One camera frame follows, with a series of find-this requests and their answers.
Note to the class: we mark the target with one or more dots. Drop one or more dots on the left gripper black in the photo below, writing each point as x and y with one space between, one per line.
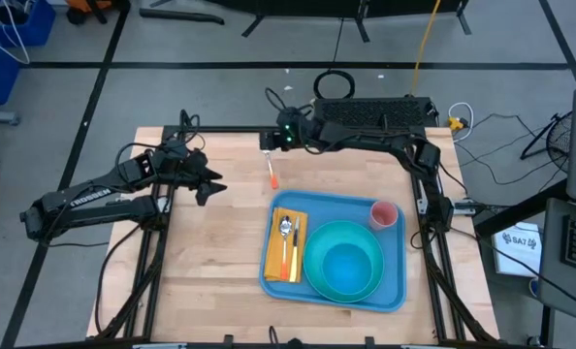
188 169

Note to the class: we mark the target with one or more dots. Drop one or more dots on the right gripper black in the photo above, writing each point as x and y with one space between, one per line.
295 128

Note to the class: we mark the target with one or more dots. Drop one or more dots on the blue plastic tray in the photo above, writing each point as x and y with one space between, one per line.
331 203

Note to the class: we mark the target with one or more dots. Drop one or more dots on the mustard yellow cloth napkin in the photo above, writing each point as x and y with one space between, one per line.
273 252

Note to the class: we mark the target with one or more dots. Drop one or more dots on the pink plastic cup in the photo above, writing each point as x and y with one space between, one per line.
384 214

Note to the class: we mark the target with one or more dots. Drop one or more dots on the teal plastic plate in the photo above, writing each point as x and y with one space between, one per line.
314 262

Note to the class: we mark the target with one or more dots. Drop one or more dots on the teal blue plastic bowl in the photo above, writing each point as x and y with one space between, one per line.
347 269

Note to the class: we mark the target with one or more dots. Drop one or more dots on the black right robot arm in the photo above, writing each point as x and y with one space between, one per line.
365 138

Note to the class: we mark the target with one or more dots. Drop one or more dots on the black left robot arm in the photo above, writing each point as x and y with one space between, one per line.
84 199

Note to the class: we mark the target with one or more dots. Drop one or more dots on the black perforated computer case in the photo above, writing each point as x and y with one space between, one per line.
365 112

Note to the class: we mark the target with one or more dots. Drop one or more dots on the black partition panel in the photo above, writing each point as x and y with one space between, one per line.
414 6
293 6

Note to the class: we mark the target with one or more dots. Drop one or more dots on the long black bar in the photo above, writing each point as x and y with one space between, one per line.
181 16

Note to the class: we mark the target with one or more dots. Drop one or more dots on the yellow power plug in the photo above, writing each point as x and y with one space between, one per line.
455 124

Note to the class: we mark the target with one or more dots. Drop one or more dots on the silver metal clamp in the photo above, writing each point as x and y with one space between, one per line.
464 207

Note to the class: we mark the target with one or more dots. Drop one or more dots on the orange and black equipment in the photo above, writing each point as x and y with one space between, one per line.
89 5

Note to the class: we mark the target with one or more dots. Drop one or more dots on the black desk leg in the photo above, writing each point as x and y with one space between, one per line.
521 211

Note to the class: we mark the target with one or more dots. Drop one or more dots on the white label sheet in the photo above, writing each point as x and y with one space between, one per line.
516 252

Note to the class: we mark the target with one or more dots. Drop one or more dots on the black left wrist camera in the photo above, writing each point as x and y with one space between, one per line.
174 148

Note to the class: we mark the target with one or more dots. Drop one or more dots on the black aluminium rig frame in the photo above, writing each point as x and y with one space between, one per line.
220 129

